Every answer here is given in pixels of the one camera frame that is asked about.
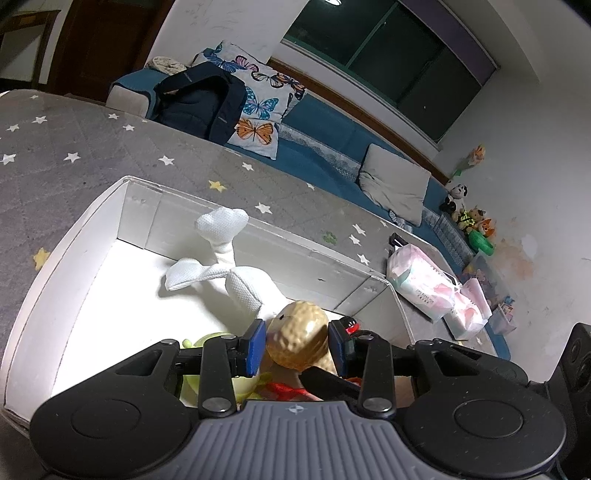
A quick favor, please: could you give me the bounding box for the blue sofa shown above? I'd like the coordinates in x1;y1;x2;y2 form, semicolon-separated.
106;69;514;361

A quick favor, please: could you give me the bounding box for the beige cloth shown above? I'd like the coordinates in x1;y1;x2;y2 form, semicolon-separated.
148;56;188;75

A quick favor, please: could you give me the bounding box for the dark glass window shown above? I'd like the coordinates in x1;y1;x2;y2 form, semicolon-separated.
281;0;500;145

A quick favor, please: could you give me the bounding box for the tan round plush head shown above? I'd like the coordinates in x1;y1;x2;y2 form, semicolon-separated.
265;300;338;375

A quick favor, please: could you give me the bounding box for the wooden table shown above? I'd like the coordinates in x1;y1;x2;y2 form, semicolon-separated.
0;9;63;86

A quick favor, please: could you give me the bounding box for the white plush toy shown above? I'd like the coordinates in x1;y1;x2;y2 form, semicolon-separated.
159;207;288;334

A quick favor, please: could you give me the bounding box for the green round toy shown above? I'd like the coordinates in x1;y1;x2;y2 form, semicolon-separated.
468;229;498;256

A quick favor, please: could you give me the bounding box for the clear plastic storage bin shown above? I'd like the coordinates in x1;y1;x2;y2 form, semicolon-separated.
464;254;518;336

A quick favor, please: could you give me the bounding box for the yellow green plush toy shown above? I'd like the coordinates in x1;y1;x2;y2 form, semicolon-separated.
457;208;486;232

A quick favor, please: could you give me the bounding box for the white cardboard box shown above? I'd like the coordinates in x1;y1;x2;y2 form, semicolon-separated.
2;174;417;418

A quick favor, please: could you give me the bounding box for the flower wall toy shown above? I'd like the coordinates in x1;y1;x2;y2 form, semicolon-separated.
452;144;487;179

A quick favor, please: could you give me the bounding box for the red ribbon toy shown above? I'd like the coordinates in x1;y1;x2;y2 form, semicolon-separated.
265;380;320;402

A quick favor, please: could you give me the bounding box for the large pink tissue pack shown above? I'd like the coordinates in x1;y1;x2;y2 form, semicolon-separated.
386;244;463;322

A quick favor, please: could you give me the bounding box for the dark navy backpack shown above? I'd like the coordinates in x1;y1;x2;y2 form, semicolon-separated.
152;62;248;144

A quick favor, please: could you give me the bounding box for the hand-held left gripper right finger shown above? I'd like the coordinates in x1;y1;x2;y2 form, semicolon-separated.
328;318;530;416

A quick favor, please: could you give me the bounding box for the brown wooden door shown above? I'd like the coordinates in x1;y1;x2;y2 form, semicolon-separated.
46;0;177;103

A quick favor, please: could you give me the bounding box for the small pink tissue pack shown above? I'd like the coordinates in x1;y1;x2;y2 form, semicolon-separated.
445;277;493;340

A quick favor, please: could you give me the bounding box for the panda plush toy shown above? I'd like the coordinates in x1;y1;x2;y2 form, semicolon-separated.
445;184;470;213

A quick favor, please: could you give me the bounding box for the butterfly print pillow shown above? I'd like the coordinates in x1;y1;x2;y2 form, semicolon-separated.
191;41;308;160

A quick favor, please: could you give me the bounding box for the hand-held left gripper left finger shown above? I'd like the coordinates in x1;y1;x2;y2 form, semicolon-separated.
121;319;269;416

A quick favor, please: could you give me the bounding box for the plain grey pillow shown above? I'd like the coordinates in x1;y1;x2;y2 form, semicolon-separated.
358;143;433;227

